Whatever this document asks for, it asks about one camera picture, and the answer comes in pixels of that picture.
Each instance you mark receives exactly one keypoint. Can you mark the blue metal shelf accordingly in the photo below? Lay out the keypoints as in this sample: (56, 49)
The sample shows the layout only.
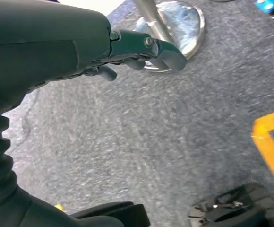
(266, 4)

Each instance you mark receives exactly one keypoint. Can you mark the black robot foot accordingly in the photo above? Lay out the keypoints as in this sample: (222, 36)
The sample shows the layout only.
(137, 216)
(234, 213)

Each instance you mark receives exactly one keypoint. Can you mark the chrome stanchion post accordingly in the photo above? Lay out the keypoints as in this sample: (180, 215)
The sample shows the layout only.
(186, 28)

